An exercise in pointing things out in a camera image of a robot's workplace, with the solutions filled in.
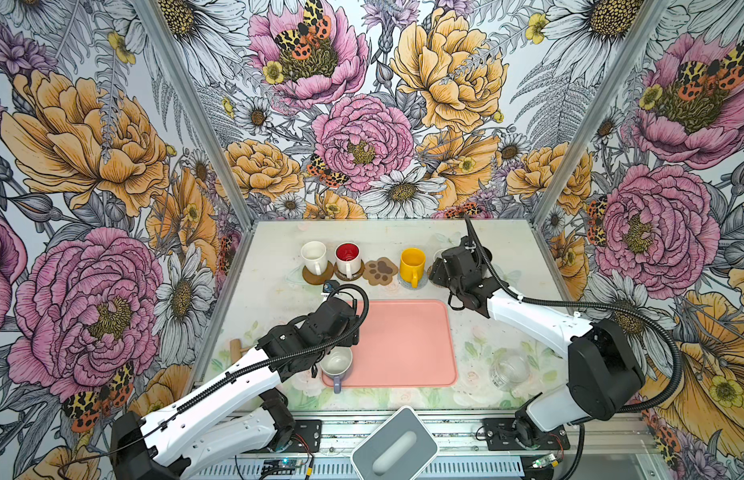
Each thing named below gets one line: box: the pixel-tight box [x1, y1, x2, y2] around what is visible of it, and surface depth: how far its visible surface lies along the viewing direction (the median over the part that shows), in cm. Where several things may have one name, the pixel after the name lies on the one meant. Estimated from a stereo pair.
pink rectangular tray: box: [322, 300, 458, 388], surface depth 92 cm
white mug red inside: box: [335, 241, 361, 280], surface depth 102 cm
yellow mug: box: [399, 247, 426, 289], surface depth 99 cm
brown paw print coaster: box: [363, 257, 399, 287], surface depth 108 cm
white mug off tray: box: [301, 240, 329, 276], surface depth 100 cm
